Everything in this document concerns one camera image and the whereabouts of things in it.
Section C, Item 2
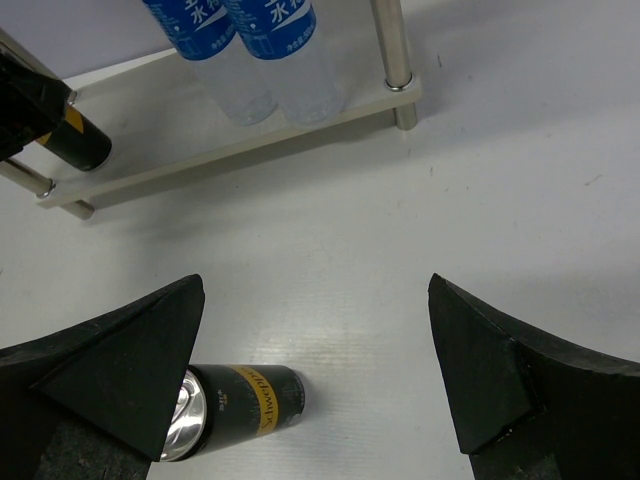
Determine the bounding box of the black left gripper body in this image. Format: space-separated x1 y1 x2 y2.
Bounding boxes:
1 53 70 161

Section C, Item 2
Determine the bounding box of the beige two-tier shelf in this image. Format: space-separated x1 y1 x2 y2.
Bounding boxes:
0 0 424 220

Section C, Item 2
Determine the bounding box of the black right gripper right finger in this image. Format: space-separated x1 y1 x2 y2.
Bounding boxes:
428 274 639 479

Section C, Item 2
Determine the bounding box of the Pocari Sweat bottle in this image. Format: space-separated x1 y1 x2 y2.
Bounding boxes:
224 0 344 127
144 0 277 126

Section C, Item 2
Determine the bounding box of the dark can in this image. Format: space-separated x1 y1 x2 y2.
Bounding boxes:
160 364 306 462
37 105 112 172

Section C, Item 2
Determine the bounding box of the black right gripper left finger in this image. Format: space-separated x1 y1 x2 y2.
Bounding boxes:
1 274 205 479

